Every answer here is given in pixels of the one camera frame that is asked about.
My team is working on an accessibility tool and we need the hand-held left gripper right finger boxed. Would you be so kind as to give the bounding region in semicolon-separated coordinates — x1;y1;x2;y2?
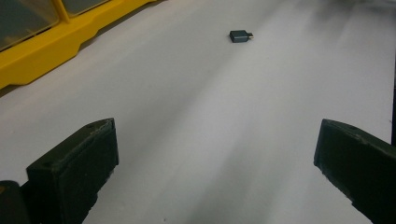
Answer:
313;119;396;224

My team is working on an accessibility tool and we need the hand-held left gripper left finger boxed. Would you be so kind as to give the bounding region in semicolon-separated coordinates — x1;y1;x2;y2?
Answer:
20;118;120;224

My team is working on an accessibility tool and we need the yellow plastic organizer box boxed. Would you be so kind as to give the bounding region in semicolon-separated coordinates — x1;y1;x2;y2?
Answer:
0;0;160;91

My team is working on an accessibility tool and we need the small grey USB adapter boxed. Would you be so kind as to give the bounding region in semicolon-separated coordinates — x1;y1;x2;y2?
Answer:
229;29;254;44

